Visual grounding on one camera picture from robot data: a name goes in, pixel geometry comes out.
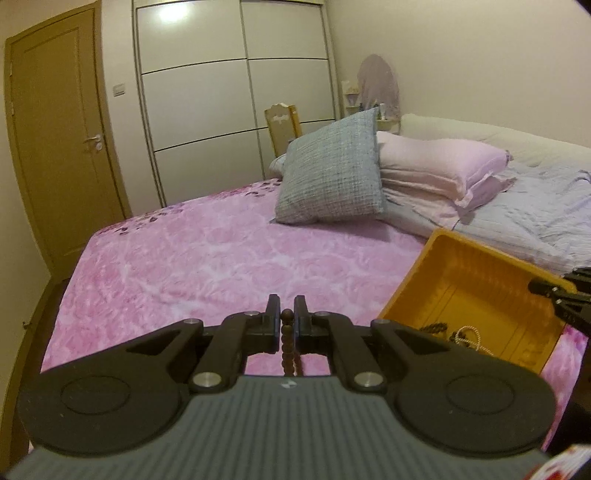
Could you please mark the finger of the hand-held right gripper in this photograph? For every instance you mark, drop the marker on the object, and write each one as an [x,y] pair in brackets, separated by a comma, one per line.
[551,288]
[581,274]

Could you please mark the purple cloth mirror cover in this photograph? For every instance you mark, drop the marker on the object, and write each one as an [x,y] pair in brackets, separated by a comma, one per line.
[378,85]

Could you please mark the red white printed cloth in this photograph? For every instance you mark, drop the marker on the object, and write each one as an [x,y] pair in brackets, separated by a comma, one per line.
[561,464]

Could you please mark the white wardrobe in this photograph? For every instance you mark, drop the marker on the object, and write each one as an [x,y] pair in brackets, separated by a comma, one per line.
[221,101]

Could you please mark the pink pillow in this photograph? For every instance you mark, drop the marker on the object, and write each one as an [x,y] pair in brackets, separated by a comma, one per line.
[438,161]

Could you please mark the wall light switch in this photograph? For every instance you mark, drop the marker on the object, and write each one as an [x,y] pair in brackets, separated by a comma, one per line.
[119,89]

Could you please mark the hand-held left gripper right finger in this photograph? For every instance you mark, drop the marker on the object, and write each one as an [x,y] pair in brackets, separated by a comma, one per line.
[300,323]

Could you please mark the lavender pillow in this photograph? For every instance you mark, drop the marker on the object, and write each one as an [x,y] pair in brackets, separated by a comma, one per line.
[443,205]

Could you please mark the wooden door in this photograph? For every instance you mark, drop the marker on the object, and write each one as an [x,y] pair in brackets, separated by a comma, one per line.
[55,152]

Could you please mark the pink floral blanket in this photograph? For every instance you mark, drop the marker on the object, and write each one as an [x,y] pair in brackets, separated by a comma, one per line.
[194,258]

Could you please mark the cream chair back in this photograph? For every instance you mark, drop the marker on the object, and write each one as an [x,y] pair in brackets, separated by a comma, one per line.
[280,129]

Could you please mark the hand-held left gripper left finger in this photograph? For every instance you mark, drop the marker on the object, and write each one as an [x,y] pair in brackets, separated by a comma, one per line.
[276,323]

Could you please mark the grey checked pillow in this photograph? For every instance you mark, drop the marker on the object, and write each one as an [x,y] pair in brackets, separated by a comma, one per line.
[332,170]

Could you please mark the orange plastic tray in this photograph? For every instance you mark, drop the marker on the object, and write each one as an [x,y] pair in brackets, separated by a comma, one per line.
[480,286]

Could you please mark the striped grey quilt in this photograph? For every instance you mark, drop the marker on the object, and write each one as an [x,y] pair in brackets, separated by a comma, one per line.
[531,217]

